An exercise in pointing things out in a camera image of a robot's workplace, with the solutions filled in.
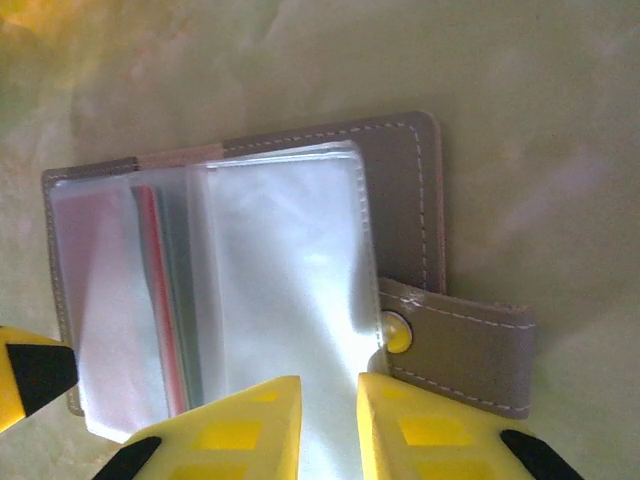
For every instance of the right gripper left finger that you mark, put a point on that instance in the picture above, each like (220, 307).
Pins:
(235, 435)

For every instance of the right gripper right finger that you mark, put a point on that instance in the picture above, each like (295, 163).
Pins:
(430, 435)

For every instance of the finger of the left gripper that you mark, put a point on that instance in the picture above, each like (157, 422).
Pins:
(30, 370)

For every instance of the grey leather card holder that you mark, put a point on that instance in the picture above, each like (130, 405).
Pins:
(400, 200)

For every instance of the teal card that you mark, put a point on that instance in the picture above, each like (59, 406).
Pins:
(186, 300)

